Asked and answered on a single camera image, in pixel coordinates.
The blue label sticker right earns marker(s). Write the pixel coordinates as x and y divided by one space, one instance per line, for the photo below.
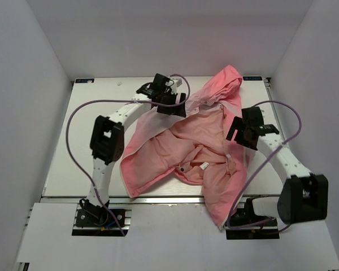
252 78

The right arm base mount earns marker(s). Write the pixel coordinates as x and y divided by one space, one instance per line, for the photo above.
245 225

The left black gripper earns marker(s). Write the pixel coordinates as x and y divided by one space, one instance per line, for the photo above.
177 110

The aluminium table front rail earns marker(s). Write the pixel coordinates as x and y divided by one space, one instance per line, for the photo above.
123 200

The pink hooded jacket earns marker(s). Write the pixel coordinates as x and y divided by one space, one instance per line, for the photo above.
194 148

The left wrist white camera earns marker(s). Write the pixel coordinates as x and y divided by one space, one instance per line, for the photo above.
174 82

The blue label sticker left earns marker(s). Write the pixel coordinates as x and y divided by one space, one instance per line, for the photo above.
84 81

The blue label sticker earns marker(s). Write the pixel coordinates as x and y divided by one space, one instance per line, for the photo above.
84 81
252 78

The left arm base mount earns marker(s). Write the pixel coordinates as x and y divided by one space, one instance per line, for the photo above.
96 221

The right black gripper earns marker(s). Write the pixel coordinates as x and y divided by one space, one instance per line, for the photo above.
237 124

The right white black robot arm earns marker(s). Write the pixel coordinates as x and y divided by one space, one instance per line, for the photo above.
304 195

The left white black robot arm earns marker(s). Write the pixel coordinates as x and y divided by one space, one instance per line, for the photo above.
107 140

